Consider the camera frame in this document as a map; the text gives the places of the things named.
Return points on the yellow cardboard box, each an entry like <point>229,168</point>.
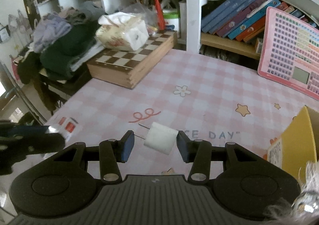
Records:
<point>297,145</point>

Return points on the row of blue books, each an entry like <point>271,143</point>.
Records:
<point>235,19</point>

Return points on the red figurine pen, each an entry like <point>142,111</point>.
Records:
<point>160,15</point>

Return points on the wooden chess board box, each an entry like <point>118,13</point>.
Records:
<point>127,69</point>

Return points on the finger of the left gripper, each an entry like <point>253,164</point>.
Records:
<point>43,139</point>

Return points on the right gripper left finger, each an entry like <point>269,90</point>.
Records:
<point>117,150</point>

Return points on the white red small box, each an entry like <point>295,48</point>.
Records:
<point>65,126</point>

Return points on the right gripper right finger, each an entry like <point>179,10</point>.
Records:
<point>190,149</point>

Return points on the green white jar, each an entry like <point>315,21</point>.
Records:
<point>171,18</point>

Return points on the pile of clothes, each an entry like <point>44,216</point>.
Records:
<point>62,42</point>

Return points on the pink keyboard learning tablet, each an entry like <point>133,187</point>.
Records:
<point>290,52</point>

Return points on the white usb charger cube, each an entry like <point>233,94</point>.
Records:
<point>160,138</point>

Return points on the tissue pack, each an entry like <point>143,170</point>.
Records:
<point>122,31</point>

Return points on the pink checkered tablecloth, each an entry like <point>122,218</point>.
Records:
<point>207,98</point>

